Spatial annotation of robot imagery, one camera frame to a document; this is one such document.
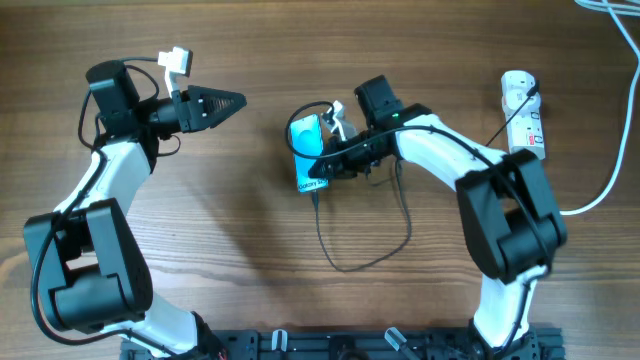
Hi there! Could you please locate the white USB charger plug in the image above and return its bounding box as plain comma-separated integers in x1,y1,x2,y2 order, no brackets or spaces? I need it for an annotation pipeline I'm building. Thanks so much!
502,88,541,117

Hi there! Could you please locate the black camera cable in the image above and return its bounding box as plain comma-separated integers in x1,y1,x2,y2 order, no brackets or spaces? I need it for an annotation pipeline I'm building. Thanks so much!
29,55,201,359
284,100,556,351

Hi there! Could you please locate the black right camera cable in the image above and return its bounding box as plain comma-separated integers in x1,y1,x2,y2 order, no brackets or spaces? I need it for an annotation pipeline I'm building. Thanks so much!
284,100,556,351

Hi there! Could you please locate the blue screen Galaxy smartphone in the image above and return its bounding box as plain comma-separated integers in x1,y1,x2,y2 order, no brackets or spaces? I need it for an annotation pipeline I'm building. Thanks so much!
290,114,329,193

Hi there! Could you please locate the black USB charging cable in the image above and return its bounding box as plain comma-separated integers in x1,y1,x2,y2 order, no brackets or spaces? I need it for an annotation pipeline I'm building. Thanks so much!
310,79,541,274

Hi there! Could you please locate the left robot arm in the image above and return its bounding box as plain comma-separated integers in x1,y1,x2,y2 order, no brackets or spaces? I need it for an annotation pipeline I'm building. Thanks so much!
24,59,247,359

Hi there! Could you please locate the black left camera cable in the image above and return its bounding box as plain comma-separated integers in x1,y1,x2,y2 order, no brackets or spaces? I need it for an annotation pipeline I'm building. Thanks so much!
29,55,201,359

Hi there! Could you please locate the white power strip cord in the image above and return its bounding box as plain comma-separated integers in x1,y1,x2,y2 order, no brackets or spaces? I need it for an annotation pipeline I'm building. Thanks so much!
559,0,640,217

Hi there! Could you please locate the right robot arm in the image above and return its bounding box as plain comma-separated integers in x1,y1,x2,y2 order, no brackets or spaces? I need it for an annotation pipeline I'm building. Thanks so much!
285,75,568,359

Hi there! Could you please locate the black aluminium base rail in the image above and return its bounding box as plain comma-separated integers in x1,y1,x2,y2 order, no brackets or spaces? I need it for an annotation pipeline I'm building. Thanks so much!
119,327,566,360

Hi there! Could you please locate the white power strip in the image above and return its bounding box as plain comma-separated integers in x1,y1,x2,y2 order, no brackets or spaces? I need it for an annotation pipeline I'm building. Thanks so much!
501,70,546,160

